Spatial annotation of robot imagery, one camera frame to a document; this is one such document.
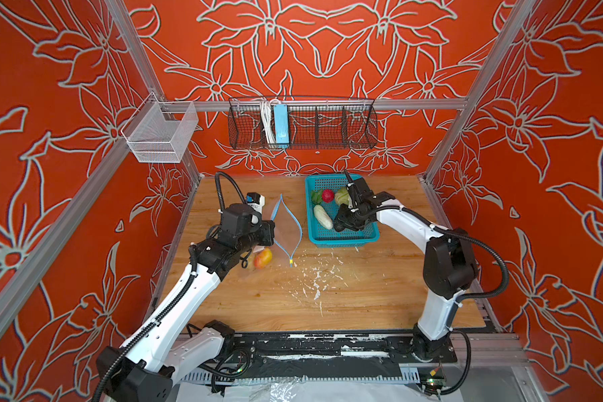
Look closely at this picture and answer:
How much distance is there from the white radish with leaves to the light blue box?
292 millimetres

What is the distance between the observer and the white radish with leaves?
3.26 feet

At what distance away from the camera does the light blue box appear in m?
0.90
